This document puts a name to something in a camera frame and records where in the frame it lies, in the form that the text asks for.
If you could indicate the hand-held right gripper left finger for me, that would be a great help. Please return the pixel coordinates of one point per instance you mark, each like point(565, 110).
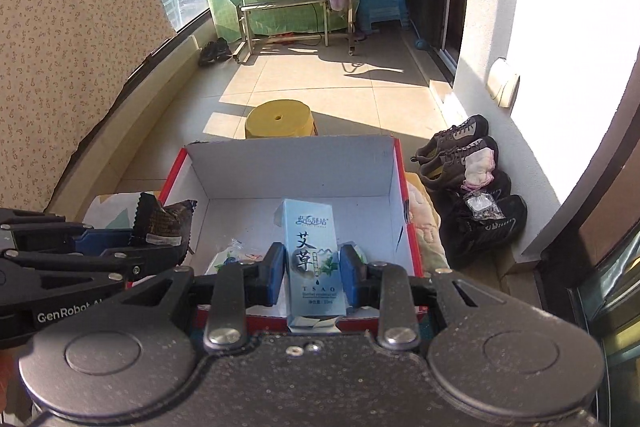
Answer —
point(272, 276)

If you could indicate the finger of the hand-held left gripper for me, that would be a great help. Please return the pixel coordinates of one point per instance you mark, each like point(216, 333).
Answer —
point(122, 255)
point(102, 239)

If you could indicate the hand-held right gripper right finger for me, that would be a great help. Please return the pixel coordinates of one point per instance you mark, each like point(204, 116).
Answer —
point(351, 276)

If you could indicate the dark brown snack packet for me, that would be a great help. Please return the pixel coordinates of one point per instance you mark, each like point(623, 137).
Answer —
point(161, 219)

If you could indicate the light blue carton box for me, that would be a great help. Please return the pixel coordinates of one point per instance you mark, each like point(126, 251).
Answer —
point(310, 232)

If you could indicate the red and white cardboard box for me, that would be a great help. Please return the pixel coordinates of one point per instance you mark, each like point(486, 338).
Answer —
point(300, 167)

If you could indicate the white cloth with triangle print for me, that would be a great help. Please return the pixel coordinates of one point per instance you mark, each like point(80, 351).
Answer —
point(112, 209)

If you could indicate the white and green packet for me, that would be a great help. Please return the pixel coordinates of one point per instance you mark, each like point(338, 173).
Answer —
point(227, 259)

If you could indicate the pink and yellow printed blanket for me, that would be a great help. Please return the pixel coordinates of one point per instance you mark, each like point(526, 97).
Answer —
point(425, 222)

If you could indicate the black sneaker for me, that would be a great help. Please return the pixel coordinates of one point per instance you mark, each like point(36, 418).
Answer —
point(500, 184)
point(487, 237)

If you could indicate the brown hiking shoe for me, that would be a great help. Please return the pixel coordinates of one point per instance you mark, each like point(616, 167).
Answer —
point(462, 132)
point(445, 164)

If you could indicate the small clear plastic bag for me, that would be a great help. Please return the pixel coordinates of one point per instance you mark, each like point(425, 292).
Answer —
point(481, 206)

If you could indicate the yellow plastic stool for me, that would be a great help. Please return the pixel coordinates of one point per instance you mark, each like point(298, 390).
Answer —
point(280, 119)

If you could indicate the pink and white cloth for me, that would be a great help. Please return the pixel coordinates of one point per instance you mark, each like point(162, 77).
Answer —
point(480, 167)

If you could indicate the beige floral curtain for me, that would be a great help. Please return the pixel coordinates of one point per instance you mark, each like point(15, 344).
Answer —
point(65, 47)

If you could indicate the pair of dark shoes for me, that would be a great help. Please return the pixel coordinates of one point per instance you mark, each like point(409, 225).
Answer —
point(215, 52)

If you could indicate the small blue ball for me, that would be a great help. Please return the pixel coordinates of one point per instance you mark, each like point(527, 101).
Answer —
point(422, 44)

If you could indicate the metal drying rack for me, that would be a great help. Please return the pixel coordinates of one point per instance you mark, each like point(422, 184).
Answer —
point(280, 4)

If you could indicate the white wall socket cover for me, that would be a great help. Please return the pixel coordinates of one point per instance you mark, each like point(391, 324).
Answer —
point(502, 83)

